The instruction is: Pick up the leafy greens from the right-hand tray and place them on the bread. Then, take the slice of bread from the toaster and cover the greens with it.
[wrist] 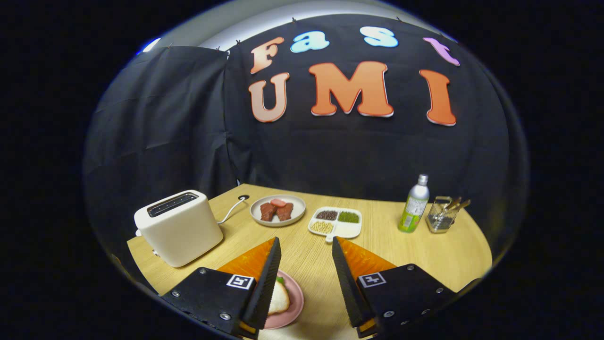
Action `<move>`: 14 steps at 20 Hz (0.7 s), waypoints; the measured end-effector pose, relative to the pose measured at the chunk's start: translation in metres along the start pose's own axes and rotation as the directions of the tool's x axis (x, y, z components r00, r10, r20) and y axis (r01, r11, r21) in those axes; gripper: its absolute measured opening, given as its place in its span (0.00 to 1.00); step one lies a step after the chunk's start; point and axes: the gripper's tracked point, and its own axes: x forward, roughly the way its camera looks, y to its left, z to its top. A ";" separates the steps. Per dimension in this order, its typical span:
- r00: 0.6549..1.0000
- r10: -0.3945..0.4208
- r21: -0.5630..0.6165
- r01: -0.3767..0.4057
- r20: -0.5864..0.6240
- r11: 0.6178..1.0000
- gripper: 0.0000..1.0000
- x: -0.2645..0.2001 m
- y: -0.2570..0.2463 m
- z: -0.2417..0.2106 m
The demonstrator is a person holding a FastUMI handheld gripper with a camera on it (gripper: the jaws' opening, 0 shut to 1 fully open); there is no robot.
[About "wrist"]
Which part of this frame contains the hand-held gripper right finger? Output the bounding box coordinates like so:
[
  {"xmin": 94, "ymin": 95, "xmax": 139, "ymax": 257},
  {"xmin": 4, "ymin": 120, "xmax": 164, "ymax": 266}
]
[{"xmin": 332, "ymin": 236, "xmax": 458, "ymax": 339}]

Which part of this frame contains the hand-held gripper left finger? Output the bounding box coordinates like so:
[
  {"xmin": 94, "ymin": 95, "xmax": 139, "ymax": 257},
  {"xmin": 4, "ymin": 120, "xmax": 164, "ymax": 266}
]
[{"xmin": 160, "ymin": 237, "xmax": 282, "ymax": 340}]

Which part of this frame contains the toasted bread slice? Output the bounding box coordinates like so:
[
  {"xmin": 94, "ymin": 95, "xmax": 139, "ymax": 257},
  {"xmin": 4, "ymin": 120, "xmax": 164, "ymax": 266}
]
[{"xmin": 268, "ymin": 280, "xmax": 291, "ymax": 316}]

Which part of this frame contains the white toaster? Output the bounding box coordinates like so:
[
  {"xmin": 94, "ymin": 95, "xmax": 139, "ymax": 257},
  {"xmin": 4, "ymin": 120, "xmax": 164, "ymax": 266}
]
[{"xmin": 134, "ymin": 190, "xmax": 224, "ymax": 268}]

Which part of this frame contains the divided white dish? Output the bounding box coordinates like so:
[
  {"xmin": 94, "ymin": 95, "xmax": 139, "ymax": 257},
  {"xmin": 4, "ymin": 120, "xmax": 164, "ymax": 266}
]
[{"xmin": 308, "ymin": 206, "xmax": 362, "ymax": 243}]

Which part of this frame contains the pink plate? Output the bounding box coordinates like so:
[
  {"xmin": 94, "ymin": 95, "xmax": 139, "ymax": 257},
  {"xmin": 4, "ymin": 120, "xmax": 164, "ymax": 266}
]
[{"xmin": 263, "ymin": 270, "xmax": 305, "ymax": 330}]

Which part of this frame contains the green and silver bottle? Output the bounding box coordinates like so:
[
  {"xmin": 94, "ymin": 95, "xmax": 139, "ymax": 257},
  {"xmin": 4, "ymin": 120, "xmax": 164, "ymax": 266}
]
[{"xmin": 398, "ymin": 174, "xmax": 430, "ymax": 233}]

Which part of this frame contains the round white plate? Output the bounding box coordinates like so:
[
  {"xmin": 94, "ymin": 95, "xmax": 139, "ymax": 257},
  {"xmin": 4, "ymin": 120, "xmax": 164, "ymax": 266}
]
[{"xmin": 250, "ymin": 195, "xmax": 306, "ymax": 228}]

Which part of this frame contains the black backdrop cloth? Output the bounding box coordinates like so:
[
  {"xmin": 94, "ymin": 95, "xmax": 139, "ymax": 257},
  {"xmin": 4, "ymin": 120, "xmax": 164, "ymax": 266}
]
[{"xmin": 83, "ymin": 13, "xmax": 527, "ymax": 284}]

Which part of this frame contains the metal wire utensil holder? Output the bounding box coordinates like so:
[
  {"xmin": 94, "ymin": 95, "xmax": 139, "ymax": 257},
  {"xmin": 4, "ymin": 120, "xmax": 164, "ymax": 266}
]
[{"xmin": 426, "ymin": 196, "xmax": 457, "ymax": 234}]

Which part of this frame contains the white power cable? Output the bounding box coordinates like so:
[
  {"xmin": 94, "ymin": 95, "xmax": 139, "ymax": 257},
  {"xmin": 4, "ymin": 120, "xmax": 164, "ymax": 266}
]
[{"xmin": 217, "ymin": 197, "xmax": 247, "ymax": 224}]

